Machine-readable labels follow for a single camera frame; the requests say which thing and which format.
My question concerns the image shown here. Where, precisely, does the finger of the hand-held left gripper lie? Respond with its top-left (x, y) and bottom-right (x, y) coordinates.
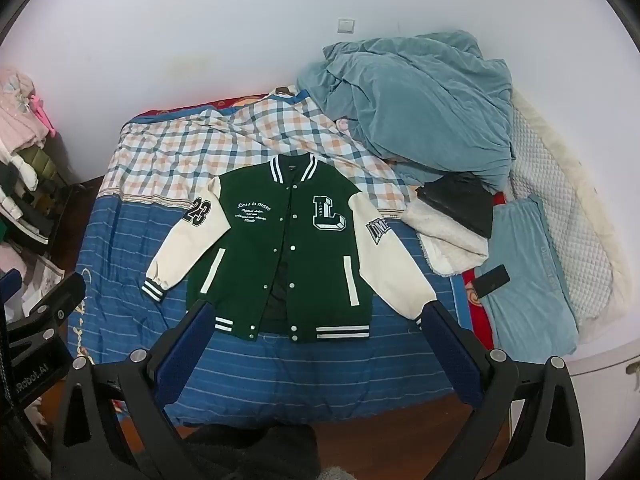
top-left (7, 272), bottom-right (87, 347)

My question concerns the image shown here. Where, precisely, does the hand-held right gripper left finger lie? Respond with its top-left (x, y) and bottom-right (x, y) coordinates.
top-left (50, 300), bottom-right (216, 480)

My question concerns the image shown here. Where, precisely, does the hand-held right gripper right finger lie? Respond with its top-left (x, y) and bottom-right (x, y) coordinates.
top-left (419, 301), bottom-right (587, 480)

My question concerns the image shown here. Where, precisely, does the green varsity jacket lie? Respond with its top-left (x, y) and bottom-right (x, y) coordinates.
top-left (141, 154), bottom-right (437, 343)

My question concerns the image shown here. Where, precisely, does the row of hanging clothes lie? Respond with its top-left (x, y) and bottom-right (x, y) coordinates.
top-left (0, 67), bottom-right (88, 286)

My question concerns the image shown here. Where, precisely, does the black phone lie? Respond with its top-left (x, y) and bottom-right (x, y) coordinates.
top-left (472, 264), bottom-right (511, 298)

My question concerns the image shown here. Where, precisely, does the white fleece cloth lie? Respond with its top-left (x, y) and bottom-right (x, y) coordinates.
top-left (400, 200), bottom-right (490, 277)

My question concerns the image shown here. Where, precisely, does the blue striped bedsheet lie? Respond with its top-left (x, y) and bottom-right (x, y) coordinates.
top-left (67, 195), bottom-right (481, 428)

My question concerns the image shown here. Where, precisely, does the dark fuzzy cloth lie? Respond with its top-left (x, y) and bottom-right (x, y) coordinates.
top-left (185, 422), bottom-right (321, 480)

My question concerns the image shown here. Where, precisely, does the dark grey cloth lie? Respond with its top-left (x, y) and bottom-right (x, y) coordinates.
top-left (416, 172), bottom-right (495, 240)

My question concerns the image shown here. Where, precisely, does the white cabinet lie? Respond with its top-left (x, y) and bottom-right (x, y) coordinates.
top-left (565, 340), bottom-right (640, 441)

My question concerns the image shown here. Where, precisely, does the plaid bedsheet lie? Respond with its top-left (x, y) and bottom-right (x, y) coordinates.
top-left (95, 91), bottom-right (418, 211)

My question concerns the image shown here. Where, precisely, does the teal blanket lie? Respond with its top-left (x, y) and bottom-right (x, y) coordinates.
top-left (296, 30), bottom-right (516, 193)

